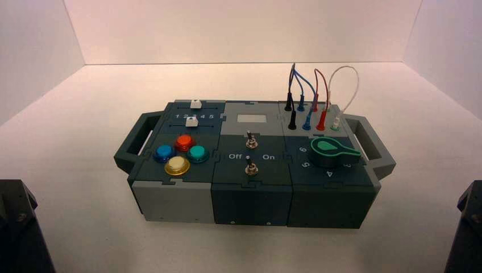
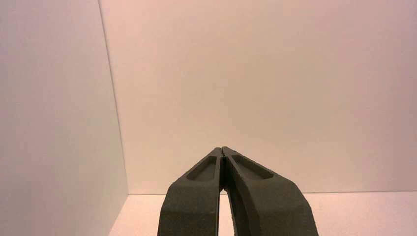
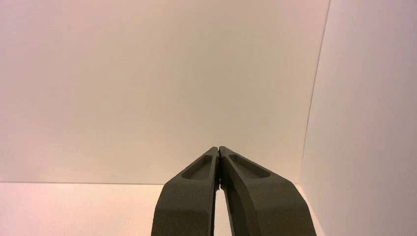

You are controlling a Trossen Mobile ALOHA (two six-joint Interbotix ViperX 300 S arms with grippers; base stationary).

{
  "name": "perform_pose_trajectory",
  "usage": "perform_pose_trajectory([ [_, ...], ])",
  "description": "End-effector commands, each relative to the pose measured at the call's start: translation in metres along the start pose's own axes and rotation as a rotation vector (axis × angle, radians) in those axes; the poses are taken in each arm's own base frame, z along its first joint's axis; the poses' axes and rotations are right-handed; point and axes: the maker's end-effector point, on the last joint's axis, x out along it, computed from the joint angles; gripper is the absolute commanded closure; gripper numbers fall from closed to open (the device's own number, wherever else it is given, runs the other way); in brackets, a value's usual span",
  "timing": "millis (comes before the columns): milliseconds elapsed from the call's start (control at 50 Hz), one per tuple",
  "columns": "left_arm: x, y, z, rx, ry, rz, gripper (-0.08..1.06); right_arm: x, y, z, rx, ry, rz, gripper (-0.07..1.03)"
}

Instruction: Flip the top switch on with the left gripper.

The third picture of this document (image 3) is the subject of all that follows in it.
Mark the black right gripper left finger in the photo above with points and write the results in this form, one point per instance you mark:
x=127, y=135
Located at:
x=187, y=205

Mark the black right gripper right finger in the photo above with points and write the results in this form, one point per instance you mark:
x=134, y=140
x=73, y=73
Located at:
x=267, y=208

